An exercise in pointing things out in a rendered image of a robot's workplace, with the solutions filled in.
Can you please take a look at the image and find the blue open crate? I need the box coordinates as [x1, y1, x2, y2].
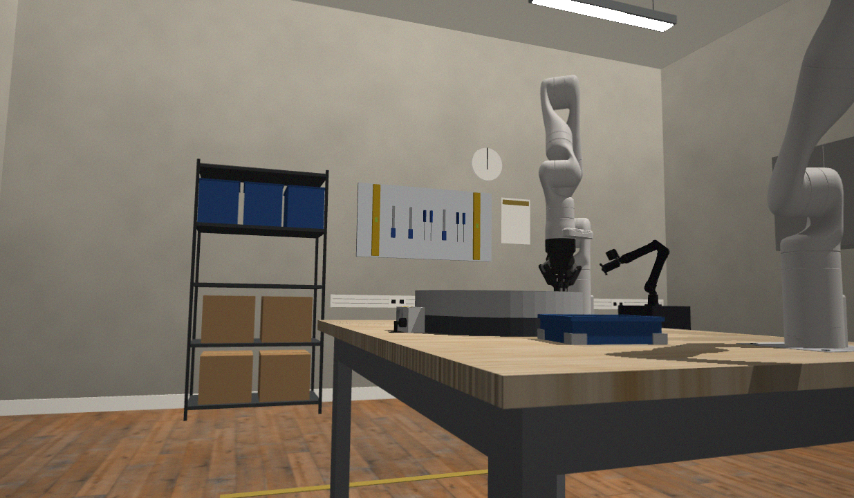
[537, 314, 665, 344]

